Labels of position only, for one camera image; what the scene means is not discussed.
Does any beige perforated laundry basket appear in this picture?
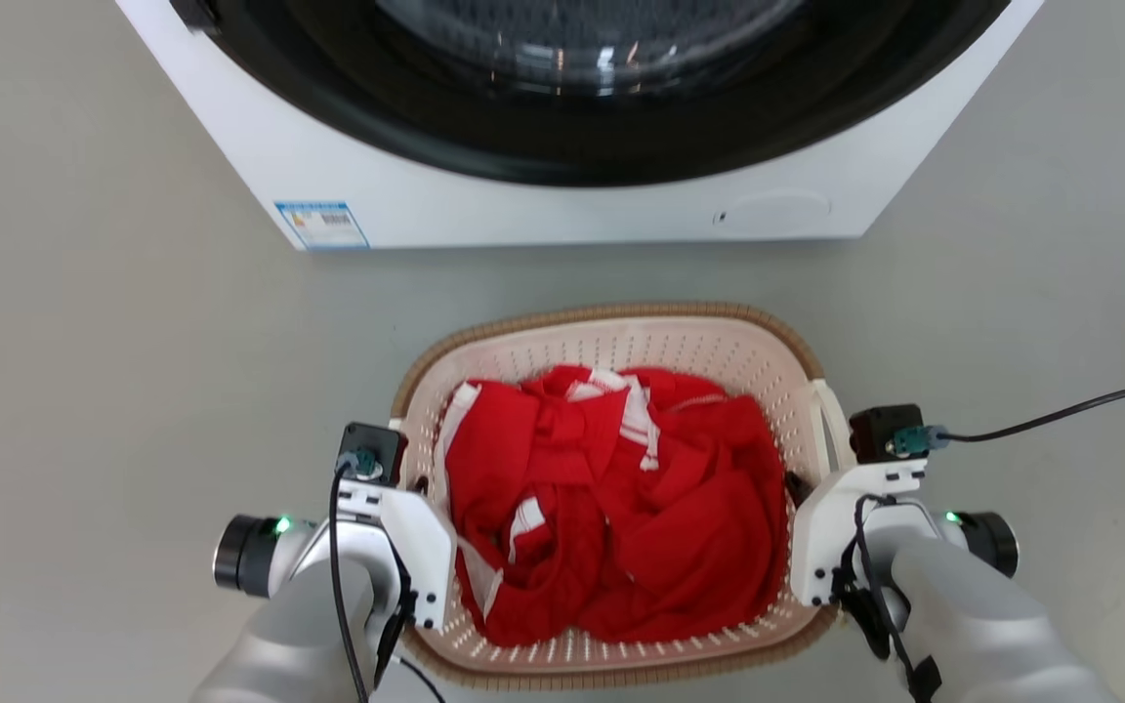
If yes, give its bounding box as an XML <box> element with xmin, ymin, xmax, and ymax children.
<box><xmin>391</xmin><ymin>302</ymin><xmax>856</xmax><ymax>691</ymax></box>

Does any black round washer door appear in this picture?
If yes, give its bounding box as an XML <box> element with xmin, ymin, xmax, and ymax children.
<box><xmin>170</xmin><ymin>0</ymin><xmax>1013</xmax><ymax>188</ymax></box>

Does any blue energy label sticker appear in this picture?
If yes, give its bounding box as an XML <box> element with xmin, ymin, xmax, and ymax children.
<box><xmin>274</xmin><ymin>201</ymin><xmax>370</xmax><ymax>251</ymax></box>

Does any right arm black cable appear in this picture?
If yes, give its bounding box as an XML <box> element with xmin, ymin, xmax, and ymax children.
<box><xmin>832</xmin><ymin>494</ymin><xmax>944</xmax><ymax>703</ymax></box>

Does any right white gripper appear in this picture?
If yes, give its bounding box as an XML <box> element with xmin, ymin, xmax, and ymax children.
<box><xmin>783</xmin><ymin>457</ymin><xmax>929</xmax><ymax>608</ymax></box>

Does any white front-load washing machine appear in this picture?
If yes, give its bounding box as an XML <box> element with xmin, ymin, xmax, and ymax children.
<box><xmin>115</xmin><ymin>0</ymin><xmax>1046</xmax><ymax>253</ymax></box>

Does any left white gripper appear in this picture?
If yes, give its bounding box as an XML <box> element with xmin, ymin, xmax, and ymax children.
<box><xmin>336</xmin><ymin>474</ymin><xmax>457</xmax><ymax>632</ymax></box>

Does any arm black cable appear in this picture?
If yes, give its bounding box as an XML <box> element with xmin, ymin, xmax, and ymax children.
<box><xmin>328</xmin><ymin>463</ymin><xmax>446</xmax><ymax>703</ymax></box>
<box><xmin>832</xmin><ymin>494</ymin><xmax>944</xmax><ymax>703</ymax></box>

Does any right camera black cable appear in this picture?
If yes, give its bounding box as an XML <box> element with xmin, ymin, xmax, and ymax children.
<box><xmin>943</xmin><ymin>381</ymin><xmax>1125</xmax><ymax>444</ymax></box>

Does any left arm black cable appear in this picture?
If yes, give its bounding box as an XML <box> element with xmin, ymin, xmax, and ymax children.
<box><xmin>328</xmin><ymin>463</ymin><xmax>446</xmax><ymax>703</ymax></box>

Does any red and white garment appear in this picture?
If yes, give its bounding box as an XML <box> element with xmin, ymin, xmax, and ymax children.
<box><xmin>434</xmin><ymin>364</ymin><xmax>790</xmax><ymax>648</ymax></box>

